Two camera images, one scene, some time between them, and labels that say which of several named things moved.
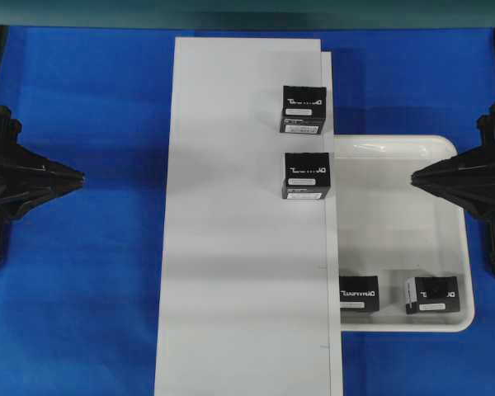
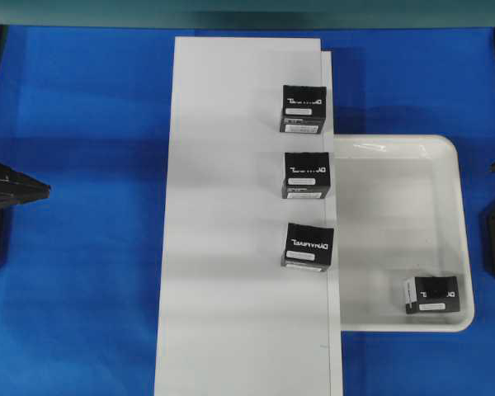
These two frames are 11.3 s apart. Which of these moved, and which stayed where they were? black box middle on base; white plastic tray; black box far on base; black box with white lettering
Moved: black box with white lettering
Stayed: black box middle on base; white plastic tray; black box far on base
